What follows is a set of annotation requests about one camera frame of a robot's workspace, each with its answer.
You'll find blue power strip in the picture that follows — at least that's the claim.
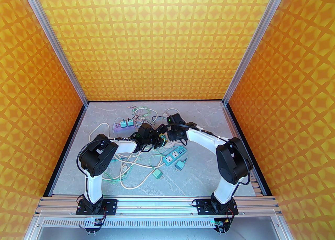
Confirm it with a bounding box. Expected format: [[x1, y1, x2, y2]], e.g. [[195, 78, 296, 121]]
[[163, 147, 188, 167]]

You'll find small dark teal charger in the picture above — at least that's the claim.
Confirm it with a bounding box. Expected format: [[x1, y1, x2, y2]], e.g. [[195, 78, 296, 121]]
[[175, 158, 187, 173]]

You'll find purple power strip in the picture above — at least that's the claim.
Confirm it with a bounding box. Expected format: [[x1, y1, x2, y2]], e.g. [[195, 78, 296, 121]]
[[113, 122, 136, 133]]

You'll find thin white charging cable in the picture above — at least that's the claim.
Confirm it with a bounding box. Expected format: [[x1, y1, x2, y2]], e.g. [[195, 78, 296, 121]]
[[157, 108, 181, 119]]

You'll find green multi-head charging cable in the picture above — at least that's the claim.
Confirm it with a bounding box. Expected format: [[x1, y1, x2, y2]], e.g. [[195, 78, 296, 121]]
[[131, 106, 157, 119]]

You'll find thin white power cable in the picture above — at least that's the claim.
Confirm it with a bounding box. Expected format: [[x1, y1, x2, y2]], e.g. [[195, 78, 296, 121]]
[[120, 153, 168, 190]]

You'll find tangled green cable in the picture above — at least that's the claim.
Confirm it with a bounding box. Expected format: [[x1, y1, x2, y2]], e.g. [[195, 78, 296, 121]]
[[102, 153, 164, 182]]

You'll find thick white power cable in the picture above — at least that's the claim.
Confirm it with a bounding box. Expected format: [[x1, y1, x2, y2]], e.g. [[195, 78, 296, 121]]
[[88, 122, 113, 146]]

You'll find aluminium front rail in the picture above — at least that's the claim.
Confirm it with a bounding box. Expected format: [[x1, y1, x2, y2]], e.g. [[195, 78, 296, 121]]
[[35, 196, 282, 217]]

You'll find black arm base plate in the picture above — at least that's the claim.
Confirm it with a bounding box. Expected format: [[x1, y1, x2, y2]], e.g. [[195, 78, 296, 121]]
[[76, 199, 118, 215], [196, 199, 238, 216]]

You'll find perforated metal cable tray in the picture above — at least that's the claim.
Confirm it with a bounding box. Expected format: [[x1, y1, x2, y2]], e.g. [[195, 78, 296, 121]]
[[42, 218, 279, 228]]

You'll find aluminium frame post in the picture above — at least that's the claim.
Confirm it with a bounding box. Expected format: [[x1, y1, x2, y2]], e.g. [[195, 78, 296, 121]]
[[222, 0, 293, 106], [15, 0, 88, 107]]

